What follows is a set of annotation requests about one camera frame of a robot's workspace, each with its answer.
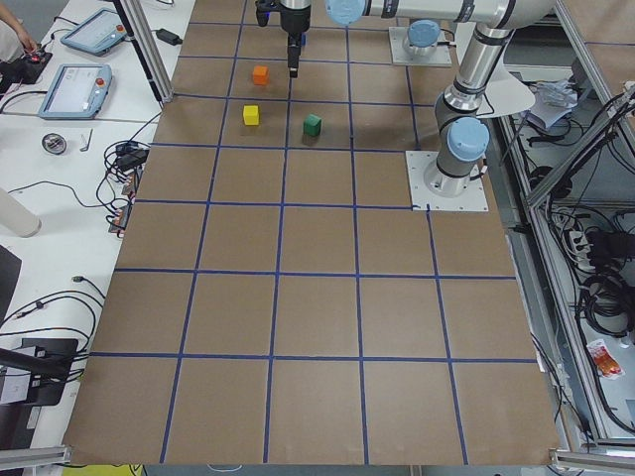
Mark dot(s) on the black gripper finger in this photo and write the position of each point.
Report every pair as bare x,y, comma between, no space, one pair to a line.
297,62
292,61

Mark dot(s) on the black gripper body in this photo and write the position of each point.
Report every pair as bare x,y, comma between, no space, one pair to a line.
294,21

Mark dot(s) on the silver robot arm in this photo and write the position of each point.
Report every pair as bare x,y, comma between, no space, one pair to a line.
422,37
464,138

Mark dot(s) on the orange wooden block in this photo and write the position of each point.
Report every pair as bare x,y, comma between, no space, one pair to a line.
260,75

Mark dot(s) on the yellow wooden block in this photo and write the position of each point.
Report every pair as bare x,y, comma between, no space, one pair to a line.
251,115

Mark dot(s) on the green wooden block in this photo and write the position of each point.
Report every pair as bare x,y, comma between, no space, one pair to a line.
312,125

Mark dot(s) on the black power adapter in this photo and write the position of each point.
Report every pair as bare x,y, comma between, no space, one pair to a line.
169,37

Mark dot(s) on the black power brick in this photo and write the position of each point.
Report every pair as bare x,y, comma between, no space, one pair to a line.
130,155

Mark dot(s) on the blue teach pendant far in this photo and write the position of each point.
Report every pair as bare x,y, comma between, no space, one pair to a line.
98,34

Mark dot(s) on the blue teach pendant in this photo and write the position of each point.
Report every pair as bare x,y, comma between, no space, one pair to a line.
77,92
98,34

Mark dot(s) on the blue teach pendant near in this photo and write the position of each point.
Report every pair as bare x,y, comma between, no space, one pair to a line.
77,92

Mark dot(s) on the hex key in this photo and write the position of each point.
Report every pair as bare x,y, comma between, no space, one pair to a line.
86,141

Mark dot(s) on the white power strip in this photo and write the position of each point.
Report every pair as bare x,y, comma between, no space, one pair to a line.
578,249

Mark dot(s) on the red snack packet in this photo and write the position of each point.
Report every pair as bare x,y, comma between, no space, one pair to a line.
607,366

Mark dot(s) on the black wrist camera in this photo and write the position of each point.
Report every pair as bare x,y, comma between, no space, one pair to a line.
263,9

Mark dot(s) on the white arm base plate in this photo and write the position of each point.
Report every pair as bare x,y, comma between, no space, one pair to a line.
404,52
431,190

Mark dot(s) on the aluminium frame post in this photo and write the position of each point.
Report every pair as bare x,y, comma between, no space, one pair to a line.
136,25

